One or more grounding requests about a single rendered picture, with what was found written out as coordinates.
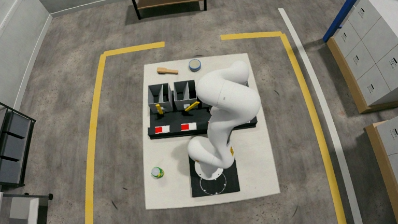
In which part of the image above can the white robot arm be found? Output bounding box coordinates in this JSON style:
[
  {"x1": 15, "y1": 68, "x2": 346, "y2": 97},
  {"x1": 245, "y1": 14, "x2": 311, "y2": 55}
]
[{"x1": 188, "y1": 61, "x2": 261, "y2": 180}]

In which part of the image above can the small round tin with blue rim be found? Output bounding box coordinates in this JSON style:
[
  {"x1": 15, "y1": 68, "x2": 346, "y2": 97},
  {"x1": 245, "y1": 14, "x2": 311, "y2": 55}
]
[{"x1": 189, "y1": 59, "x2": 201, "y2": 72}]

